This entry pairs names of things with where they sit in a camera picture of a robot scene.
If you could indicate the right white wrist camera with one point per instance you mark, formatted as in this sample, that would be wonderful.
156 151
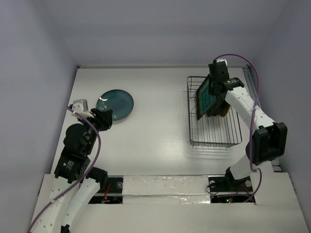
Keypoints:
219 60

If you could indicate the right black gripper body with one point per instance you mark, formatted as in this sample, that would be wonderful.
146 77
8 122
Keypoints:
216 103

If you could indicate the round teal blue plate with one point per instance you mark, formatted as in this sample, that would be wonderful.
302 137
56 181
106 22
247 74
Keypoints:
117 100

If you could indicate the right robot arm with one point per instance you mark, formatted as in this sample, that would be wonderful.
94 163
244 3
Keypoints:
267 138

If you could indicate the square green glazed plate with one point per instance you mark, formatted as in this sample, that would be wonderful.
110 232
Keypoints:
204 100

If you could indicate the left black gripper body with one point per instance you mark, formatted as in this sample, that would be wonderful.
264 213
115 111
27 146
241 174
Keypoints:
97 119

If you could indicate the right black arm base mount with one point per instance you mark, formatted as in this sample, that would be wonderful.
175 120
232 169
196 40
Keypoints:
221 192

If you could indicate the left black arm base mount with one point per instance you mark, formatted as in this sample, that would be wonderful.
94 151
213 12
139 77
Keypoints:
112 194

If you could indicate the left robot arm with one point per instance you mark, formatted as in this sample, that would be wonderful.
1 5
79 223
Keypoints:
76 179

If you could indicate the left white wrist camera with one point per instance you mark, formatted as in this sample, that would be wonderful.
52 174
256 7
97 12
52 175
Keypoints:
80 106

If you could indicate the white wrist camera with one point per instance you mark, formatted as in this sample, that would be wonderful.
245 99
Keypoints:
219 60
80 106

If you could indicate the square black floral plate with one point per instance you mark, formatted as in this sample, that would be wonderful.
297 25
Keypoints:
215 108
222 107

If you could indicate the round tan bird plate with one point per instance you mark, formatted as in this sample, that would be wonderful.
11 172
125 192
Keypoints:
225 107

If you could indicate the metal wire dish rack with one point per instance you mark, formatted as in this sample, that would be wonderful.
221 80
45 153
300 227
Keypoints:
213 131

